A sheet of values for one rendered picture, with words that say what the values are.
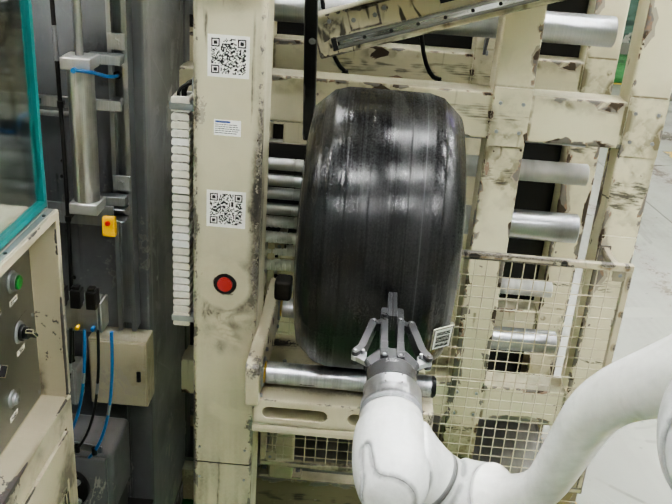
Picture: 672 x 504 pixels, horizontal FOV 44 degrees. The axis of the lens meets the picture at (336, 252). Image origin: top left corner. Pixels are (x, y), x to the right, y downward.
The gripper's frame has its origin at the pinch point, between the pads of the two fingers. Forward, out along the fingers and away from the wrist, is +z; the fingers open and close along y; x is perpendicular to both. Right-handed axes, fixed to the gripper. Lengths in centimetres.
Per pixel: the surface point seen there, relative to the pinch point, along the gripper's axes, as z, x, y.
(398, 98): 32.5, -24.9, 1.4
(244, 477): 15, 59, 27
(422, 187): 12.2, -17.3, -3.4
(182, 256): 23.2, 7.9, 40.9
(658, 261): 286, 158, -161
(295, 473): 67, 113, 19
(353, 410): 8.7, 31.2, 4.7
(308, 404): 8.9, 30.8, 13.6
